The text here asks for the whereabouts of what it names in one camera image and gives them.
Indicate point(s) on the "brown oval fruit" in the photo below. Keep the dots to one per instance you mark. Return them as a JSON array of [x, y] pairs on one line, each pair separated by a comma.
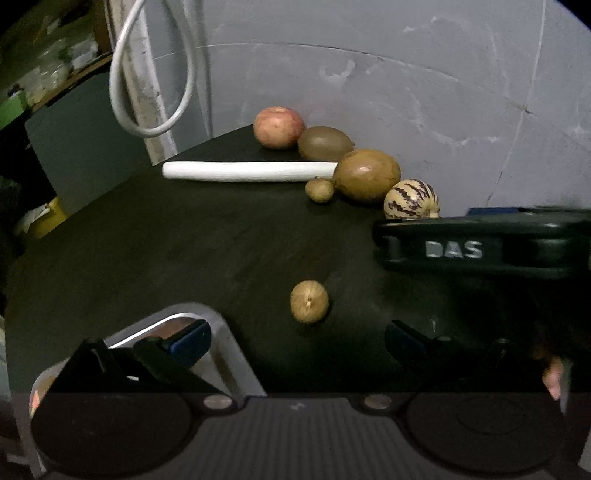
[[367, 175]]

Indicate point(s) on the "white tube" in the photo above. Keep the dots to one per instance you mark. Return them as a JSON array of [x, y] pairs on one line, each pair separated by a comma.
[[240, 170]]

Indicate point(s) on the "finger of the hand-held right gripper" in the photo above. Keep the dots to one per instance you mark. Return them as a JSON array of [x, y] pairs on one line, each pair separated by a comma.
[[491, 211]]

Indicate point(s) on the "grey cabinet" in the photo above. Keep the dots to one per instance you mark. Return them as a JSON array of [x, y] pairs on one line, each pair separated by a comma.
[[83, 138]]

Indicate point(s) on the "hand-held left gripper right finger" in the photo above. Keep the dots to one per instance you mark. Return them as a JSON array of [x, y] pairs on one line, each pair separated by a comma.
[[406, 344]]

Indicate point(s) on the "metal tray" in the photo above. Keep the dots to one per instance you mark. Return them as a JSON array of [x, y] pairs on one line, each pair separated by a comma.
[[231, 350]]

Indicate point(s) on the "striped melon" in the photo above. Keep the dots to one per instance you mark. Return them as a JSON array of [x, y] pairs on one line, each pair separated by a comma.
[[411, 198]]

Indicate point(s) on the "yellow container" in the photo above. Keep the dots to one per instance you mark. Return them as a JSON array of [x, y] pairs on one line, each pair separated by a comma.
[[46, 219]]

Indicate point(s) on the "red apple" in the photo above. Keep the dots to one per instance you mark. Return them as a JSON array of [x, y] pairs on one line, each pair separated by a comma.
[[278, 128]]

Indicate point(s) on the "storage shelf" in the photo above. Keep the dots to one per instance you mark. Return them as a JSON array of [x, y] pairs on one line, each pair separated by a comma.
[[51, 50]]

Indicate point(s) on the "green box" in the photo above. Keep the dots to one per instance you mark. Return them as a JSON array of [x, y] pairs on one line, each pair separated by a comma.
[[11, 111]]

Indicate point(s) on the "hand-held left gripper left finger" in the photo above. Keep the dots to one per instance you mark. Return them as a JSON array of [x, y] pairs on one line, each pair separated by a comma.
[[191, 340]]

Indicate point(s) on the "brown kiwi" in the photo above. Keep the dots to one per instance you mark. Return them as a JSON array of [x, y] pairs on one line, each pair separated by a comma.
[[325, 144]]

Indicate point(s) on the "small kiwi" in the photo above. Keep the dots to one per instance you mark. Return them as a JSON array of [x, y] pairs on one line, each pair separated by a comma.
[[309, 301], [319, 190]]

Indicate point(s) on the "person's right hand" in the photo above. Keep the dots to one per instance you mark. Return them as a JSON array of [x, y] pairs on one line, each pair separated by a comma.
[[555, 378]]

